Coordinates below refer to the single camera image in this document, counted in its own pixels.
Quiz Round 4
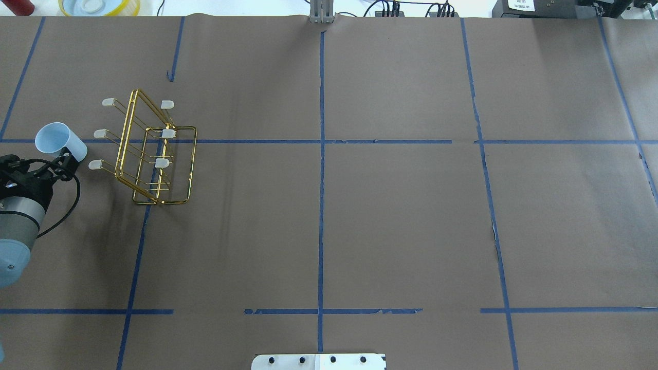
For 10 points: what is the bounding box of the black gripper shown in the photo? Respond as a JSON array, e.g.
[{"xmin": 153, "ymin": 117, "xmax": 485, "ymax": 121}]
[{"xmin": 1, "ymin": 147, "xmax": 80, "ymax": 208}]

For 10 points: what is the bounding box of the light blue plastic cup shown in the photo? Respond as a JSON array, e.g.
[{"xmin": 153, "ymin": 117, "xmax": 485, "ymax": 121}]
[{"xmin": 34, "ymin": 122, "xmax": 88, "ymax": 162}]

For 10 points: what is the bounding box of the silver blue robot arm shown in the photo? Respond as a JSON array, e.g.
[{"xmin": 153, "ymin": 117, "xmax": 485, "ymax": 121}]
[{"xmin": 1, "ymin": 146, "xmax": 81, "ymax": 288}]

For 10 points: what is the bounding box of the red thermos bottle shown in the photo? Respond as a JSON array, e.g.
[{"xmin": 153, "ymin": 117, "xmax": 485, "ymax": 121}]
[{"xmin": 2, "ymin": 0, "xmax": 35, "ymax": 16}]

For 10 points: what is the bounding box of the yellow tape roll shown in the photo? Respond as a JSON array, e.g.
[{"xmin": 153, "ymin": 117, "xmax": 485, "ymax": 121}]
[{"xmin": 58, "ymin": 0, "xmax": 141, "ymax": 17}]

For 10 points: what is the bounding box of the black USB hub left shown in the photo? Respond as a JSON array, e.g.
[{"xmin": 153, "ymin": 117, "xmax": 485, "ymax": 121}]
[{"xmin": 367, "ymin": 1, "xmax": 404, "ymax": 18}]

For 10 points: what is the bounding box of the black usb hub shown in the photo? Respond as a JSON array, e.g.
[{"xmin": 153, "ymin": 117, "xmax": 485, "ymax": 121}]
[
  {"xmin": 425, "ymin": 1, "xmax": 459, "ymax": 18},
  {"xmin": 367, "ymin": 1, "xmax": 404, "ymax": 18}
]

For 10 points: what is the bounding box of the black USB hub right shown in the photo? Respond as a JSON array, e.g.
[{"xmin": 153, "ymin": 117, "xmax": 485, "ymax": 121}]
[{"xmin": 425, "ymin": 1, "xmax": 459, "ymax": 18}]

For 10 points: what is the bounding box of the black computer box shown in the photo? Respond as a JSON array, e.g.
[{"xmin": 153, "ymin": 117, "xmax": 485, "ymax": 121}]
[{"xmin": 491, "ymin": 1, "xmax": 602, "ymax": 19}]

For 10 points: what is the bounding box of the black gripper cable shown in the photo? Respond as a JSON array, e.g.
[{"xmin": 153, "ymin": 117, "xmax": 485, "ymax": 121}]
[{"xmin": 21, "ymin": 158, "xmax": 81, "ymax": 238}]

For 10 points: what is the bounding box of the gold wire cup holder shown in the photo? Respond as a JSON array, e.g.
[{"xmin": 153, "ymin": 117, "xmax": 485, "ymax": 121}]
[{"xmin": 88, "ymin": 89, "xmax": 198, "ymax": 206}]

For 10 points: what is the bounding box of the aluminium frame post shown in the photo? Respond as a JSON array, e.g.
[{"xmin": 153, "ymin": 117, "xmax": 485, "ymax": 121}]
[{"xmin": 306, "ymin": 0, "xmax": 335, "ymax": 24}]

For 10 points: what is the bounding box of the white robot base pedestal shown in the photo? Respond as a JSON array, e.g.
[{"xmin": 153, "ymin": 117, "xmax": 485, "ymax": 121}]
[{"xmin": 251, "ymin": 353, "xmax": 387, "ymax": 369}]

